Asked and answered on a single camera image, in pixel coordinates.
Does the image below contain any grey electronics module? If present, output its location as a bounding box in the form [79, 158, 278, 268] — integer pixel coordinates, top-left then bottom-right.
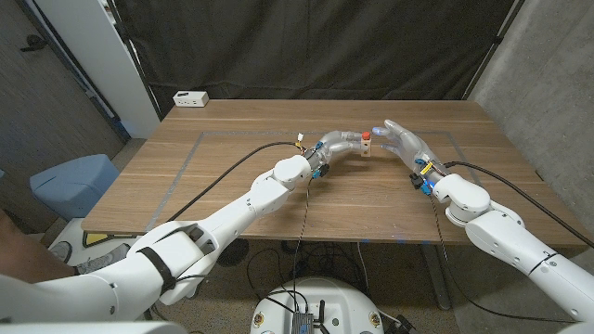
[291, 311, 316, 334]

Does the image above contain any grey sneaker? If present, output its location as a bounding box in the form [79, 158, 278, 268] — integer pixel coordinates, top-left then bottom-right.
[73, 243, 133, 275]
[45, 239, 74, 265]

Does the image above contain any black floor device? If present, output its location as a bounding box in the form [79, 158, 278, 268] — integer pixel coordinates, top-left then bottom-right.
[394, 315, 419, 334]

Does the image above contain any white floor cable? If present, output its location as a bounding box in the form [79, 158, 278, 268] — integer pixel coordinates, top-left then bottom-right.
[355, 240, 371, 293]

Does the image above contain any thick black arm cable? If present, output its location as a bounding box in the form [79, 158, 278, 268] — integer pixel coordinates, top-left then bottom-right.
[444, 161, 594, 250]
[166, 141, 307, 224]

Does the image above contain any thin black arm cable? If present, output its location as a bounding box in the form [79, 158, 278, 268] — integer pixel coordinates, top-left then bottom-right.
[175, 178, 316, 301]
[429, 194, 581, 324]

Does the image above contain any round black floor grille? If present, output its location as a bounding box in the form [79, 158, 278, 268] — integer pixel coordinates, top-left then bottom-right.
[217, 238, 251, 268]

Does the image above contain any large wooden board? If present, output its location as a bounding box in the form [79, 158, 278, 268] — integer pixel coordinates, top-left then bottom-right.
[146, 130, 523, 242]

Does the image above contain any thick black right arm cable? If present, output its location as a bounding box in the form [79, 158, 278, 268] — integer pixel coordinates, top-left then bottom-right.
[444, 161, 594, 250]

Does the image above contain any black floor cable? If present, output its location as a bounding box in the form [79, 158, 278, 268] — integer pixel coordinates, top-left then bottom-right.
[244, 248, 284, 302]

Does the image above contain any dark wall rail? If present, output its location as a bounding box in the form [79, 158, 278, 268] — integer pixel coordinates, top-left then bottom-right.
[16, 0, 132, 140]

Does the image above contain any light blue stool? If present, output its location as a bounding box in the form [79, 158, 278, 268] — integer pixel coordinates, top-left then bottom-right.
[29, 153, 121, 222]

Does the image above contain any white cabinet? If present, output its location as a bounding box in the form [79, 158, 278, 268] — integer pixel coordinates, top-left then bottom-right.
[34, 0, 161, 139]

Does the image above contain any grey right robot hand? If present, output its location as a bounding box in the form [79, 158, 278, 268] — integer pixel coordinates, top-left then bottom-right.
[372, 119, 447, 185]

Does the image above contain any white floor platform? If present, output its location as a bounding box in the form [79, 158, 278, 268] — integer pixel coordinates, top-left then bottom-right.
[45, 217, 146, 270]

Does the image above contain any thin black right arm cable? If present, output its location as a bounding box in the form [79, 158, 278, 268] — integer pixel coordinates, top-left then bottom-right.
[429, 194, 581, 324]

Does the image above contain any black backdrop stand pole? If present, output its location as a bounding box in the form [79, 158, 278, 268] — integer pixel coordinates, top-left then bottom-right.
[107, 0, 164, 122]
[462, 0, 528, 101]

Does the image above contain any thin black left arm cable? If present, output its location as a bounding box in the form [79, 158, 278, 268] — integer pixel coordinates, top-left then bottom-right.
[175, 178, 316, 301]

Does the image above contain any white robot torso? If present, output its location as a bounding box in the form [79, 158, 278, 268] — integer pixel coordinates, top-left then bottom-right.
[250, 276, 385, 334]

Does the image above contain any person's bare leg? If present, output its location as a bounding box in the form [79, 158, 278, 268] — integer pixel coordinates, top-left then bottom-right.
[0, 208, 78, 284]

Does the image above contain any grey table leg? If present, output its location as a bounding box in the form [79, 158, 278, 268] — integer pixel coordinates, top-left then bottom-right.
[420, 243, 452, 311]

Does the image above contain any black backdrop curtain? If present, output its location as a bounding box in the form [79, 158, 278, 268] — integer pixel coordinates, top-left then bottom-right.
[109, 0, 528, 117]

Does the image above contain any white power strip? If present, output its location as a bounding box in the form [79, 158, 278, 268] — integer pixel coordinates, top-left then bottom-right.
[172, 90, 211, 109]

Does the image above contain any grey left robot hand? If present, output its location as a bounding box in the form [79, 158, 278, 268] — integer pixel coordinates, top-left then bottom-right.
[303, 129, 366, 175]

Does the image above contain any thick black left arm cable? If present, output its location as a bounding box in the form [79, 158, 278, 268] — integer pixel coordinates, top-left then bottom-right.
[166, 141, 307, 224]

